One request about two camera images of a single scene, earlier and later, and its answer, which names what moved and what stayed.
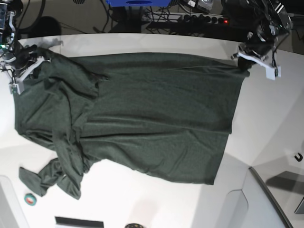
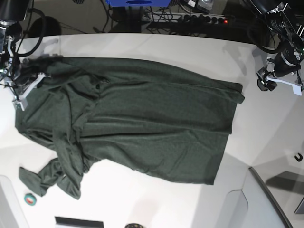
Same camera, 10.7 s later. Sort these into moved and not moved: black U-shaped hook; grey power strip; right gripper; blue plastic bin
Moved: right gripper
Not moved: grey power strip; black U-shaped hook; blue plastic bin
